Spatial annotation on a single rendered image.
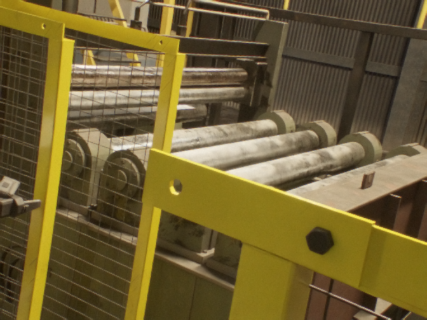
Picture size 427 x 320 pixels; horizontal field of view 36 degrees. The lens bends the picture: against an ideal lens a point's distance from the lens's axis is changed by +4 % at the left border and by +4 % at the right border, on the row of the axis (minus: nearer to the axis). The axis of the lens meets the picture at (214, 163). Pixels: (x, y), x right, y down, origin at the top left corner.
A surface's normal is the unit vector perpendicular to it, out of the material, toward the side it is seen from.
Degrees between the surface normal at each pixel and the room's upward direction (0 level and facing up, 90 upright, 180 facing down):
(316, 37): 90
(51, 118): 90
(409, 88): 90
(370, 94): 90
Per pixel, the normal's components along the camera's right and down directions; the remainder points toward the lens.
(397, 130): -0.55, 0.11
